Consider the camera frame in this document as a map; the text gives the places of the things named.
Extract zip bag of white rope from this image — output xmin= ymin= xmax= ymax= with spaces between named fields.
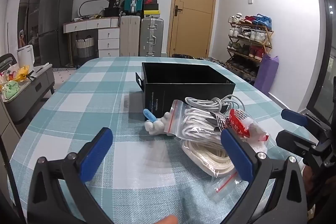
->
xmin=165 ymin=100 xmax=231 ymax=141

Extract zip bag of cream rope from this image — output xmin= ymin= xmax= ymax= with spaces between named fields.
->
xmin=180 ymin=139 xmax=237 ymax=178

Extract white cable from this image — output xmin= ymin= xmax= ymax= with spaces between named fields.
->
xmin=185 ymin=95 xmax=246 ymax=114

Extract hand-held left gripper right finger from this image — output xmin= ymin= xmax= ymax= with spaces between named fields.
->
xmin=220 ymin=127 xmax=307 ymax=224

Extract white plush toy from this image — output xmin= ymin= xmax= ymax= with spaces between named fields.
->
xmin=143 ymin=109 xmax=176 ymax=136

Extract purple bag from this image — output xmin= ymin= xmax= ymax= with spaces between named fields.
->
xmin=253 ymin=53 xmax=279 ymax=94

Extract white appliance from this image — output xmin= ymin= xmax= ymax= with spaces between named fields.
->
xmin=16 ymin=45 xmax=35 ymax=71

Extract shoe rack with shoes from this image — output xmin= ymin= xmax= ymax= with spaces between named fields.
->
xmin=227 ymin=13 xmax=272 ymax=80

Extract green packet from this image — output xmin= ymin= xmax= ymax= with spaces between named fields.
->
xmin=1 ymin=81 xmax=21 ymax=98

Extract silver suitcase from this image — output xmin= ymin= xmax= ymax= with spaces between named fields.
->
xmin=139 ymin=17 xmax=164 ymax=57

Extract woven laundry basket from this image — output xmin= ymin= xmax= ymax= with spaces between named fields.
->
xmin=76 ymin=35 xmax=95 ymax=58

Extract wooden door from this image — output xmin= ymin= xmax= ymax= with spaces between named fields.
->
xmin=168 ymin=0 xmax=218 ymax=58

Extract white desk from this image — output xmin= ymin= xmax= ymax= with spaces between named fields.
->
xmin=63 ymin=17 xmax=121 ymax=67

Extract black cardboard box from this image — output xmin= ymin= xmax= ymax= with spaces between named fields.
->
xmin=135 ymin=62 xmax=236 ymax=115

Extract person's left hand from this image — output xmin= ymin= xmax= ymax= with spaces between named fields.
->
xmin=157 ymin=215 xmax=179 ymax=224

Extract black yellow shoe box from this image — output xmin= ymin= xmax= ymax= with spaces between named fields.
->
xmin=143 ymin=10 xmax=161 ymax=19

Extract grey chair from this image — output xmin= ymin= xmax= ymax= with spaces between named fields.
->
xmin=0 ymin=54 xmax=14 ymax=72

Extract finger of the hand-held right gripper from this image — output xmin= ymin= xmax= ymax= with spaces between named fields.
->
xmin=276 ymin=130 xmax=318 ymax=159
xmin=281 ymin=109 xmax=331 ymax=138

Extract dark shoes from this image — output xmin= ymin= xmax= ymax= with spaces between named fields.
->
xmin=172 ymin=53 xmax=208 ymax=60

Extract beige suitcase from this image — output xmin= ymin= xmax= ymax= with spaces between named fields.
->
xmin=119 ymin=15 xmax=142 ymax=57

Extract dark glass cabinet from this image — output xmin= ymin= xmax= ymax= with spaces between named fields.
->
xmin=17 ymin=0 xmax=53 ymax=59

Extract red white packet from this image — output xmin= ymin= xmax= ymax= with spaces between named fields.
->
xmin=228 ymin=109 xmax=270 ymax=143

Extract yellow plastic bag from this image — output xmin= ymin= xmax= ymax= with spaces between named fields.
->
xmin=14 ymin=65 xmax=30 ymax=82

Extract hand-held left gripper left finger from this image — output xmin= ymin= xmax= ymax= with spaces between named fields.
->
xmin=28 ymin=127 xmax=114 ymax=224

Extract white drawer cabinet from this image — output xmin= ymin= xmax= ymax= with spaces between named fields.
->
xmin=98 ymin=28 xmax=121 ymax=58

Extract grey side cabinet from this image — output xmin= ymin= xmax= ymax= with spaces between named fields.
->
xmin=0 ymin=63 xmax=55 ymax=125

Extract wooden shoe rack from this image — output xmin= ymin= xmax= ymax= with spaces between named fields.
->
xmin=226 ymin=22 xmax=273 ymax=83

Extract black paper bag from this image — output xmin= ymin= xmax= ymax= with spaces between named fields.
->
xmin=107 ymin=0 xmax=122 ymax=17

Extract grey refrigerator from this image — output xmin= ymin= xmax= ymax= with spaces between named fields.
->
xmin=39 ymin=0 xmax=75 ymax=67

